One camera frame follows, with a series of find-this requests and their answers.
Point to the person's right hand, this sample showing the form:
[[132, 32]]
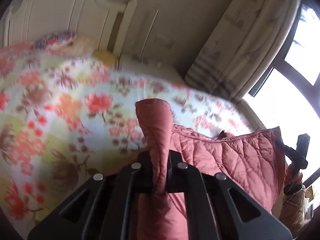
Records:
[[292, 180]]

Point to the white bedside table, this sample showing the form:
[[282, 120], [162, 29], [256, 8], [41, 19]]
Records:
[[150, 66]]

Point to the colourful patterned pillow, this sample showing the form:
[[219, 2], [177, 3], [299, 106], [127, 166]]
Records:
[[52, 38]]

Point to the wall socket panel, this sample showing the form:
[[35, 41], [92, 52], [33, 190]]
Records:
[[163, 40]]

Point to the dark framed window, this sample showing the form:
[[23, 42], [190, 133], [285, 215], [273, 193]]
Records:
[[282, 85]]

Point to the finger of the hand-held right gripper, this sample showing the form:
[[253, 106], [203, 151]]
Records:
[[285, 146]]

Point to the printed beige curtain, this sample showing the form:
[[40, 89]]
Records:
[[245, 35]]

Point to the floral bed sheet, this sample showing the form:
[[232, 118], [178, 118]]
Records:
[[62, 110]]

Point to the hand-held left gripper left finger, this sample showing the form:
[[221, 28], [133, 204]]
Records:
[[143, 175]]

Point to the beige window sill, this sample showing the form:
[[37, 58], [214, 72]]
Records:
[[252, 112]]

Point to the pink quilted jacket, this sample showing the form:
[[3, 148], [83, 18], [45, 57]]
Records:
[[237, 155]]

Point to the yellow pillow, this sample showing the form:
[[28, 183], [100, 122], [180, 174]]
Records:
[[106, 57]]

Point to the thin white pole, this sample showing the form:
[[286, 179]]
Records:
[[150, 31]]

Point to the white wooden headboard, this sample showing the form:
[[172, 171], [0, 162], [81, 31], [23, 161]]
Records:
[[62, 10]]

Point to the beige pillow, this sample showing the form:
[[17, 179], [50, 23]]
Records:
[[80, 46]]

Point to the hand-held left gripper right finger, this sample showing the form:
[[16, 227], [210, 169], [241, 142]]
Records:
[[175, 177]]

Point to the person's right forearm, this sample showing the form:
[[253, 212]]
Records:
[[292, 212]]

